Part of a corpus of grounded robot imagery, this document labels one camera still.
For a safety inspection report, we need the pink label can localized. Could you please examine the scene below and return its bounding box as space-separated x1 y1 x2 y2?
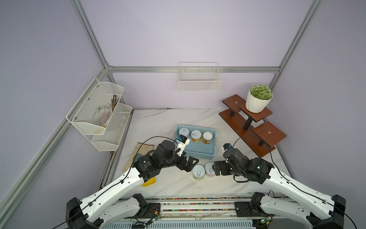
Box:
178 128 190 138
205 162 215 177

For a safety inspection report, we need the yellow label can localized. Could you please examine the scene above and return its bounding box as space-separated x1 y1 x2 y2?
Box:
191 130 202 143

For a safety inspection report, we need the yellow tall can white lid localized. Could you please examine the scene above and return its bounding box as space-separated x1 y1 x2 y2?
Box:
202 131 213 145

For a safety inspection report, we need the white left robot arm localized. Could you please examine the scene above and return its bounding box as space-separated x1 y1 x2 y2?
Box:
66 140 199 229

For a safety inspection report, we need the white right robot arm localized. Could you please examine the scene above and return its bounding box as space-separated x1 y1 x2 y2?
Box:
212 144 346 229

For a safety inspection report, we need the light blue plastic basket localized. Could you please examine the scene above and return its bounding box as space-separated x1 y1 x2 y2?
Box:
174 125 217 160

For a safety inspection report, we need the green label can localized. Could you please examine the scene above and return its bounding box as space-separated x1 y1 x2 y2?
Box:
192 165 205 180

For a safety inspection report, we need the yellow plastic scoop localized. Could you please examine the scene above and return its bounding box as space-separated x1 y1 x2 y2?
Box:
142 177 156 187

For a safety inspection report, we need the beige work glove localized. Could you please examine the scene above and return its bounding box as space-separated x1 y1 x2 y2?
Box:
123 143 154 173

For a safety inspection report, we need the brown wooden tiered stand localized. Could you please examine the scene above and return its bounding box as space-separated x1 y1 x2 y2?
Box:
219 94 287 157

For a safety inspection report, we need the white pot green plant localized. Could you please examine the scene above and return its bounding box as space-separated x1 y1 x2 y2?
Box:
246 84 273 114

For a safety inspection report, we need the white mesh two-tier rack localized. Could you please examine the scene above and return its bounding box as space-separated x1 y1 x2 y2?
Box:
66 78 132 152

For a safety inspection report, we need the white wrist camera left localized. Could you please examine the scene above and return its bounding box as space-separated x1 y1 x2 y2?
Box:
175 135 190 156

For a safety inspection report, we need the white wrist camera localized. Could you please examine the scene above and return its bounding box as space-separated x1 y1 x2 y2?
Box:
175 135 190 156
222 143 232 152

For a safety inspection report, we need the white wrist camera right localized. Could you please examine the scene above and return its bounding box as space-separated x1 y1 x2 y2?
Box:
222 143 232 152

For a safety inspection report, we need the white wire wall basket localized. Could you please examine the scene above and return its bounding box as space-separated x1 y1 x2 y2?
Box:
178 62 221 92

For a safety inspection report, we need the aluminium frame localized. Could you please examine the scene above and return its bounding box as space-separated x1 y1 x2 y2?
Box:
0 0 324 218

